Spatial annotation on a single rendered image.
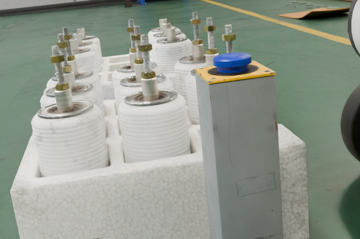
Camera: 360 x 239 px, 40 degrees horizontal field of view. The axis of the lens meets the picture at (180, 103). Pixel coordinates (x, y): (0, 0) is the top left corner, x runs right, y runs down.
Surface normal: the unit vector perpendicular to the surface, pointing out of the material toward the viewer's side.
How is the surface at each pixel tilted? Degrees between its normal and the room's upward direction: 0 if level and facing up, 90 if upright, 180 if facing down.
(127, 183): 90
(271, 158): 90
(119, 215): 90
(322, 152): 0
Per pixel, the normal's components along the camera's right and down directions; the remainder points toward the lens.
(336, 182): -0.10, -0.96
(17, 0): 0.14, 0.25
